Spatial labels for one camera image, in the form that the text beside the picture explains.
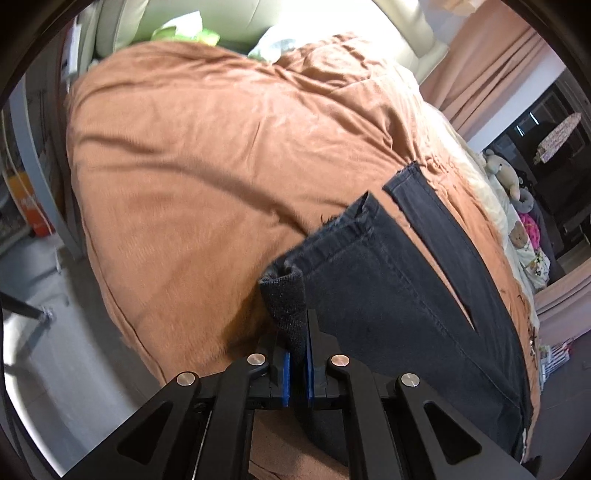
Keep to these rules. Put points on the green pillow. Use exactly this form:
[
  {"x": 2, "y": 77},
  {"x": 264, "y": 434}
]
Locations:
[{"x": 188, "y": 27}]

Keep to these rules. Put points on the dark denim pants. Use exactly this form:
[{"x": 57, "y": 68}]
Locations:
[{"x": 419, "y": 302}]

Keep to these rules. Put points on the cream padded headboard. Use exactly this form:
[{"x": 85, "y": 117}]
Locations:
[{"x": 398, "y": 28}]

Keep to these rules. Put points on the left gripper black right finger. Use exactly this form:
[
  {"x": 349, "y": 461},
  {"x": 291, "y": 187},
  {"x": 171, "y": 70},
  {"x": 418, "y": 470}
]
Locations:
[{"x": 398, "y": 428}]

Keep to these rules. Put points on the pink curtain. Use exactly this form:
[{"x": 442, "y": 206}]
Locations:
[{"x": 489, "y": 59}]

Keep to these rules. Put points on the brown bed blanket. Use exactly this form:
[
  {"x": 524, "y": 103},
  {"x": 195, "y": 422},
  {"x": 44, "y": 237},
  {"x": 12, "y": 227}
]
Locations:
[{"x": 195, "y": 168}]

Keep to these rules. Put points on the grey plush toy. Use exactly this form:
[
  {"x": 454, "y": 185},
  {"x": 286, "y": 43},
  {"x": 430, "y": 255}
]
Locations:
[{"x": 525, "y": 202}]

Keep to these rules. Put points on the cream bed sheet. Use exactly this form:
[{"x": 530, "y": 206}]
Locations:
[{"x": 489, "y": 192}]

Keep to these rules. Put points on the white pillow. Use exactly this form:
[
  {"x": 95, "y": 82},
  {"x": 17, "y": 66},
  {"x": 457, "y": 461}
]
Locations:
[{"x": 270, "y": 50}]

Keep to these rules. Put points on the beige plush toy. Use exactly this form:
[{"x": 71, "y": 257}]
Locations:
[{"x": 500, "y": 168}]

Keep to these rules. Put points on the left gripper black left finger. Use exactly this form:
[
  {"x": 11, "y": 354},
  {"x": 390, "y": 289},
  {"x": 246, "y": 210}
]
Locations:
[{"x": 194, "y": 427}]

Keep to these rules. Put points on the pink plush item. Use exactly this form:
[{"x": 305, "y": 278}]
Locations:
[{"x": 532, "y": 230}]

